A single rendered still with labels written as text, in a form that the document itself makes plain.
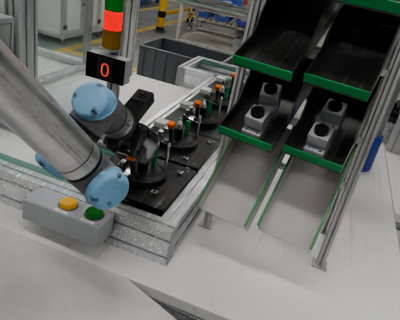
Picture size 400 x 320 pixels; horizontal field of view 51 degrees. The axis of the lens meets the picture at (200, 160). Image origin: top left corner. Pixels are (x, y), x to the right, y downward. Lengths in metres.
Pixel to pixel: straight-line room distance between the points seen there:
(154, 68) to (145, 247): 2.22
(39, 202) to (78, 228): 0.12
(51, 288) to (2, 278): 0.11
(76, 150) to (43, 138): 0.06
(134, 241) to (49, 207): 0.22
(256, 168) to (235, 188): 0.07
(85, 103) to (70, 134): 0.16
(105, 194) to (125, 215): 0.32
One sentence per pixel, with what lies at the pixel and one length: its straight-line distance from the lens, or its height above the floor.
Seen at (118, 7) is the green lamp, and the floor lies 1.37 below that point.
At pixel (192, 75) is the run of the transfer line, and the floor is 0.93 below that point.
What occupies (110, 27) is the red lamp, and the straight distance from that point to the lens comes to 1.20.
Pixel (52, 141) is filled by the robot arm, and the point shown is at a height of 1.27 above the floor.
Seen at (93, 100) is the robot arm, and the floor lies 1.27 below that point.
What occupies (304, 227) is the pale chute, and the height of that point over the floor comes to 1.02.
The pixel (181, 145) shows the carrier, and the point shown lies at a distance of 1.33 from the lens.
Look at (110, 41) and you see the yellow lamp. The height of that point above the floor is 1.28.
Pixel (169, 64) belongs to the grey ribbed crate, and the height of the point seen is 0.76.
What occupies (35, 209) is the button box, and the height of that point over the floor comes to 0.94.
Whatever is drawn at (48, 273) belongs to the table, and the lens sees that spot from 1.02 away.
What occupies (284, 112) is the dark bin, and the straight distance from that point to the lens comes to 1.01.
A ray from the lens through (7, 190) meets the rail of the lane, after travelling 1.21.
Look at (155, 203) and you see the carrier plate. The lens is 1.06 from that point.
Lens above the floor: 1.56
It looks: 27 degrees down
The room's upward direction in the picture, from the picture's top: 11 degrees clockwise
